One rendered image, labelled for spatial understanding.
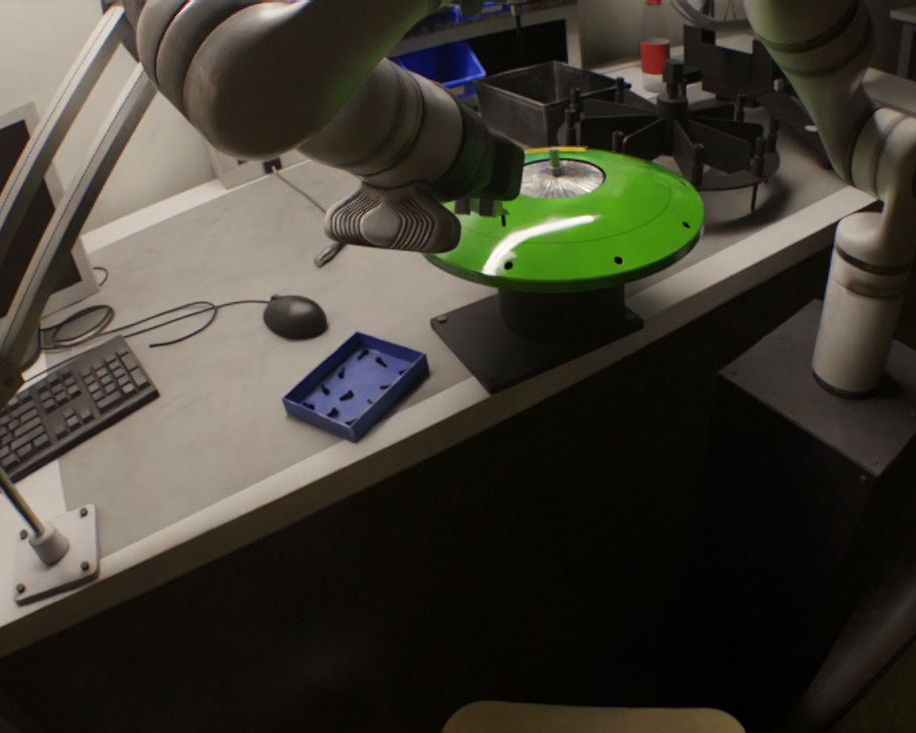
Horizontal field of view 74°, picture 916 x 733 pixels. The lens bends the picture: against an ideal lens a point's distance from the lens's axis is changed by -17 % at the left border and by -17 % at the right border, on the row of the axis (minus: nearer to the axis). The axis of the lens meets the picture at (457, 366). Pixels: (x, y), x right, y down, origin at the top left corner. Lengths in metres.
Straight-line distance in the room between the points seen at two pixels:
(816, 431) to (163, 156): 1.27
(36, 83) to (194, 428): 0.87
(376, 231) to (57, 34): 1.10
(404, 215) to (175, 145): 1.11
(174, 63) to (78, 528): 0.55
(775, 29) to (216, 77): 0.41
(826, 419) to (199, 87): 0.72
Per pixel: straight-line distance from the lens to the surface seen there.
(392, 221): 0.44
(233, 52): 0.29
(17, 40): 1.46
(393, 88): 0.38
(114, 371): 0.92
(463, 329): 0.82
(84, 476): 0.83
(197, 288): 1.08
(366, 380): 0.78
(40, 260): 0.64
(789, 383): 0.87
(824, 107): 0.66
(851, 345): 0.83
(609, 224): 0.67
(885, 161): 0.73
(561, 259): 0.64
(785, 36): 0.57
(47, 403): 0.94
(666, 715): 0.85
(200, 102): 0.30
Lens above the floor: 1.40
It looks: 38 degrees down
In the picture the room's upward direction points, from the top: 9 degrees counter-clockwise
